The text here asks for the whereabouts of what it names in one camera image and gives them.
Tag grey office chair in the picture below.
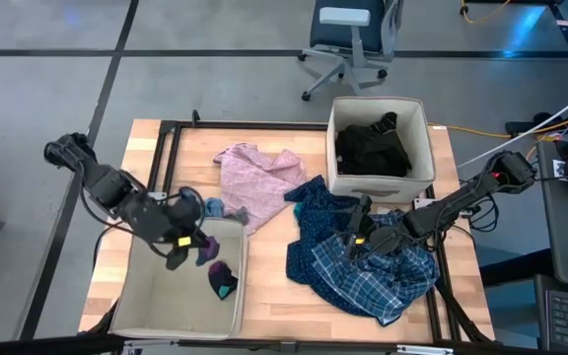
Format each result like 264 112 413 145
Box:
297 0 406 103

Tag navy sock teal toe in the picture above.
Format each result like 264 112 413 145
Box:
208 260 240 301
194 235 221 267

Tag navy dotted shirt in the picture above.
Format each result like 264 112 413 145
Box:
283 175 393 317

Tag black power strip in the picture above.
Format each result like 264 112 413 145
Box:
504 111 561 140

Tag blue plaid shirt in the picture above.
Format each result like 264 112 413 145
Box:
311 211 442 327

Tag yellow cable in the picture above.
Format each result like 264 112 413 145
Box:
426 106 568 142
460 0 512 25

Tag beige fabric storage bin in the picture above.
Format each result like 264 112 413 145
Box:
107 216 249 341
325 96 437 204

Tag pink woven shirt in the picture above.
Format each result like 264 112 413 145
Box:
213 142 309 237

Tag black aluminium table frame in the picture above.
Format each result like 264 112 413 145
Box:
79 108 495 355

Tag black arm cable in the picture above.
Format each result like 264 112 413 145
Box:
92 224 120 260

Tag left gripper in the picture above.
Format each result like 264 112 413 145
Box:
150 185 211 271

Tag white cable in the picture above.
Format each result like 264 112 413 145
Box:
456 81 568 172

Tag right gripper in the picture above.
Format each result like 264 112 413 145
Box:
346 194 406 261

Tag light blue cloth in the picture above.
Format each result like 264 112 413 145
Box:
203 196 226 219

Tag black cable loop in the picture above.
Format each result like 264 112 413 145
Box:
468 194 501 234

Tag silver metal bracket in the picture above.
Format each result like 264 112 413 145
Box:
395 344 456 355

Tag black garment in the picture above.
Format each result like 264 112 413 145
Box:
334 111 413 178

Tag grey sock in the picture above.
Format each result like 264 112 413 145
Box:
224 206 250 227

